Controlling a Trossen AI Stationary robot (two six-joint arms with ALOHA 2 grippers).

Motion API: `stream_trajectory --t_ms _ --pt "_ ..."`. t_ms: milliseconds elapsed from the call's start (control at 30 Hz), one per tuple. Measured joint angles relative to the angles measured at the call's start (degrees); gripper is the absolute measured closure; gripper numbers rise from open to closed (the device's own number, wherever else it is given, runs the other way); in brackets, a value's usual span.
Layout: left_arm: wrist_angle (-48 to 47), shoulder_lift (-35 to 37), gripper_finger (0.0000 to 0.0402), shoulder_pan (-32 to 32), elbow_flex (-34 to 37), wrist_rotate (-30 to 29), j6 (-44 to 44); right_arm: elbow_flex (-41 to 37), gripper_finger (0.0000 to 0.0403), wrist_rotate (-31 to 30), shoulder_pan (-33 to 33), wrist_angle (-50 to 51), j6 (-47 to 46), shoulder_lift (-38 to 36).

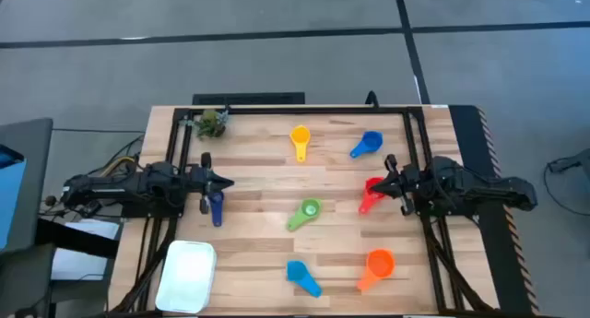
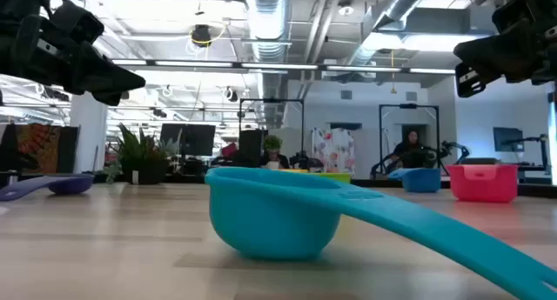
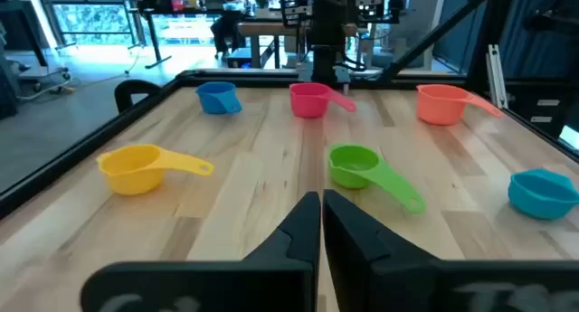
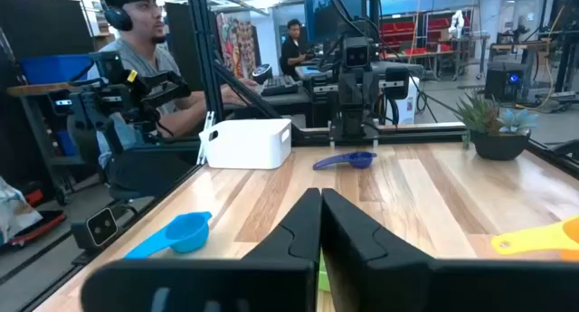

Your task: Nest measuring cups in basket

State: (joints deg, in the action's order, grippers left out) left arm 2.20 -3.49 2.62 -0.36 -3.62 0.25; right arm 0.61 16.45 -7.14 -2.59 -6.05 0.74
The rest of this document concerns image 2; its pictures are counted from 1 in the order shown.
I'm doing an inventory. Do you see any green plant in black pot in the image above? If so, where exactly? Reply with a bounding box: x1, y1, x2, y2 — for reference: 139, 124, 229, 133
104, 123, 183, 186

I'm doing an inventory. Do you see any purple plastic measuring cup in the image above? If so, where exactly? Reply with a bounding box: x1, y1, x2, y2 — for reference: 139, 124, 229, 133
0, 172, 96, 203

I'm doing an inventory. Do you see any red chair back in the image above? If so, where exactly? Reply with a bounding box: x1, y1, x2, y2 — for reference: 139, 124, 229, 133
220, 142, 239, 160

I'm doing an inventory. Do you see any orange patterned wall hanging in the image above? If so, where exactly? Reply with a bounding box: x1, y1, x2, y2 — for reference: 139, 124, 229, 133
0, 123, 80, 175

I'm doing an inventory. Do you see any white square pillar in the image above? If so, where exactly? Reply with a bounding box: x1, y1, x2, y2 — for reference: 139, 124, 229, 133
69, 90, 109, 175

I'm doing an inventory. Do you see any person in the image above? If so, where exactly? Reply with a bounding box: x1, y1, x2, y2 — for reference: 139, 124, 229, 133
259, 148, 292, 170
390, 130, 431, 170

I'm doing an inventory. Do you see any blue plastic measuring cup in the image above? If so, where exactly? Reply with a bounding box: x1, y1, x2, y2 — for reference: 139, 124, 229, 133
386, 167, 443, 194

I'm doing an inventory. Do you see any green plastic measuring cup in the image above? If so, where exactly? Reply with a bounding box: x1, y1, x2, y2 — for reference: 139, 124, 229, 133
306, 171, 352, 184

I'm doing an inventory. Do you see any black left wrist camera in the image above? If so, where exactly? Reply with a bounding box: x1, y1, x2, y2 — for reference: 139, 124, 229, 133
50, 0, 105, 44

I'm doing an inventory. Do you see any black round ceiling device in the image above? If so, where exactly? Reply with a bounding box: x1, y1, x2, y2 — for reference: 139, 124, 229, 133
190, 23, 215, 48

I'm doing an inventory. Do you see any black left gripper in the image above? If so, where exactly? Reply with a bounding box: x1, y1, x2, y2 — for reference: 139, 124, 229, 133
0, 11, 147, 106

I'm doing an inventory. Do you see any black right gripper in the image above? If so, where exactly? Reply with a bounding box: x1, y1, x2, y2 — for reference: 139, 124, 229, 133
453, 0, 557, 99

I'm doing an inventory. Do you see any black equipment box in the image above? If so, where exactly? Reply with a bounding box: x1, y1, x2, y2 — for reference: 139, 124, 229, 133
238, 129, 265, 167

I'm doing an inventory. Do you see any black computer monitor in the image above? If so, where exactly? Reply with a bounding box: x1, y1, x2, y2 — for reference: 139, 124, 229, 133
186, 123, 217, 157
159, 123, 189, 157

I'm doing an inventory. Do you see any red plastic measuring cup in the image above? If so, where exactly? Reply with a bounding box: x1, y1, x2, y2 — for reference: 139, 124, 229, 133
444, 163, 520, 203

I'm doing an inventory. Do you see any dark wall screen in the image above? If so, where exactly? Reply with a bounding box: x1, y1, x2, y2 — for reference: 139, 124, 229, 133
493, 126, 525, 153

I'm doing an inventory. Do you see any floral fabric screen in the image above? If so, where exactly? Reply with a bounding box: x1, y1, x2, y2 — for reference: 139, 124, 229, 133
311, 126, 356, 176

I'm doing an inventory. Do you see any silver round ventilation duct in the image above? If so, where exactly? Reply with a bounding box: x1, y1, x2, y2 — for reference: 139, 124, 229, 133
347, 0, 436, 69
241, 0, 292, 65

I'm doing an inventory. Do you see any small plant in white pot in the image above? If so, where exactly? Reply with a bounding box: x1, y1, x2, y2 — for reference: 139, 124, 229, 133
262, 134, 284, 170

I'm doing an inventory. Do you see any teal plastic measuring cup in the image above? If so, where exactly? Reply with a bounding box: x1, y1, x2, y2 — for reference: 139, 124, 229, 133
204, 166, 557, 300

